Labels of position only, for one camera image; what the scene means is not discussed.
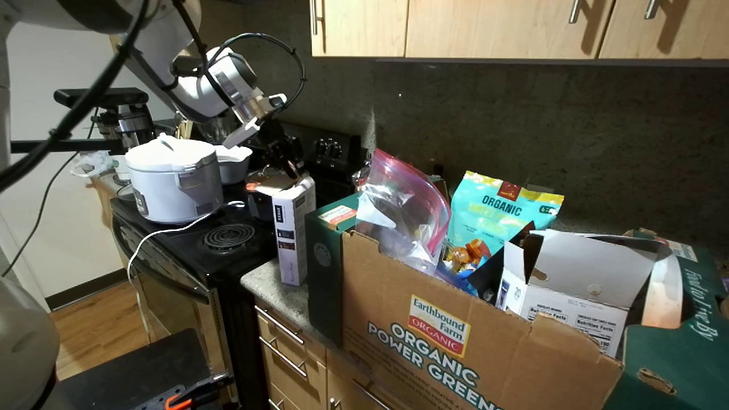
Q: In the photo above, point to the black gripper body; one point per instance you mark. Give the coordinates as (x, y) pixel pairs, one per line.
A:
(277, 144)

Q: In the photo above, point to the white RXBAR snack box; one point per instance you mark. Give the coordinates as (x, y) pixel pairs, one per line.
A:
(293, 235)

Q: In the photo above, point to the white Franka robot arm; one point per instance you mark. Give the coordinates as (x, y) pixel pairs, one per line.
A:
(220, 79)

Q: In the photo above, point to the green brown cardboard produce box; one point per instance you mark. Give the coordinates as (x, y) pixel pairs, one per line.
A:
(395, 325)

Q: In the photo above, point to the white open carton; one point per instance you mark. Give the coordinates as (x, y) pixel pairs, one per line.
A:
(583, 280)

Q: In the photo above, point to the white ceramic pot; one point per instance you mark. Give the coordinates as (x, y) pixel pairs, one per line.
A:
(234, 167)

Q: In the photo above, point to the clear zip bag pink seal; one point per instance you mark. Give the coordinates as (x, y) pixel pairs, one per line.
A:
(402, 213)

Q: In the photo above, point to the white rice cooker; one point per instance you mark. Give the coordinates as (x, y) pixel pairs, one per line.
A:
(172, 182)

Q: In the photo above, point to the black kitchen stove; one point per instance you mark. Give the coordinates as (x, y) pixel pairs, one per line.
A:
(189, 257)

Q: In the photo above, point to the black horizontal rod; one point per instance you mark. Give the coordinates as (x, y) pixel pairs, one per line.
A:
(98, 144)

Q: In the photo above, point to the teal organic snack bag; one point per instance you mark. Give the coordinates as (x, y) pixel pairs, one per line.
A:
(486, 213)

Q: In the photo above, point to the wooden drawer cabinet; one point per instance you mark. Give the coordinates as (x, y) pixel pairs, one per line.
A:
(304, 390)

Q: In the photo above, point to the wooden upper cabinet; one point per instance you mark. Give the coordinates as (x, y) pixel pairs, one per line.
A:
(493, 30)

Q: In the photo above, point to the black orange bar clamp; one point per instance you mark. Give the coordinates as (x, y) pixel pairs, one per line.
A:
(179, 402)

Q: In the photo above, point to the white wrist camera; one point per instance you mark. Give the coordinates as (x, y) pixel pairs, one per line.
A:
(244, 128)

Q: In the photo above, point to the black camera stand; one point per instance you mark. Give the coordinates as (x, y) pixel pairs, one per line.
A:
(126, 125)

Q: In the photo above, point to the black stereo camera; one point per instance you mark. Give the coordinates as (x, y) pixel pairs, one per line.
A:
(129, 95)

